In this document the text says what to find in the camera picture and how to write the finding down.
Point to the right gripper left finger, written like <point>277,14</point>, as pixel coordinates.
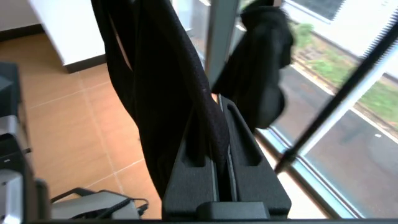
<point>189,186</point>

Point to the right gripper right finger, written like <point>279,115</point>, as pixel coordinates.
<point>258,186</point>

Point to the black garment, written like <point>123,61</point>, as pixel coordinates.
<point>161,93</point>

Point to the black shorts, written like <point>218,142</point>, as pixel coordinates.
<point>258,62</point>

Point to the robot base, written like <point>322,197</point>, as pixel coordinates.
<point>12,155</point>

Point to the black clothes rack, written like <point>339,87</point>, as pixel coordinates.
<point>326,112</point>

